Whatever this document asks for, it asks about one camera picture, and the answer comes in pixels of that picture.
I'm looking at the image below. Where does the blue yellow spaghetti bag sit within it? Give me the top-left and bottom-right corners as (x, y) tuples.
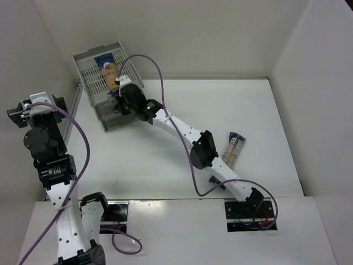
(112, 99), (121, 113)

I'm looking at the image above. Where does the pasta bag label side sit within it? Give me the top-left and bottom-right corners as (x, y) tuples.
(94, 53), (120, 97)
(222, 132), (246, 170)

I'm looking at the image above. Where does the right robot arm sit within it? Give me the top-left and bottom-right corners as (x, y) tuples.
(110, 78), (264, 217)

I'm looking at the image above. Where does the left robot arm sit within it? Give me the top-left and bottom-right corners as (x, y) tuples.
(7, 92), (108, 264)

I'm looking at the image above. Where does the grey three-tier tray shelf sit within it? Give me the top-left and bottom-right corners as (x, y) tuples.
(73, 41), (144, 133)

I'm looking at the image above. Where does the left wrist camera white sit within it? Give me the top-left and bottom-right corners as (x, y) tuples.
(22, 91), (56, 116)

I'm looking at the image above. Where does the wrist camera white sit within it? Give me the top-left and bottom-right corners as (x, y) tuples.
(115, 75), (132, 88)
(22, 91), (56, 116)

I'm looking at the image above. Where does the aluminium frame rail left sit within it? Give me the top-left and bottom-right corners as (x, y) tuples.
(64, 79), (84, 144)

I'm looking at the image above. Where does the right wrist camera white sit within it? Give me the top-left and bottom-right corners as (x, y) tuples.
(115, 75), (132, 88)

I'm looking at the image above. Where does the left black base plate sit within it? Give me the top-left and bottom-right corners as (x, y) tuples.
(100, 201), (129, 234)

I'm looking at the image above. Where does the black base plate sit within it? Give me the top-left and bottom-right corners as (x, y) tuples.
(224, 200), (277, 232)
(100, 201), (129, 234)

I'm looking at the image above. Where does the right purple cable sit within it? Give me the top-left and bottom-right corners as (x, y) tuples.
(117, 54), (278, 230)

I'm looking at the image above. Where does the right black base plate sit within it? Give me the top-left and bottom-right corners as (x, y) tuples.
(224, 200), (277, 232)

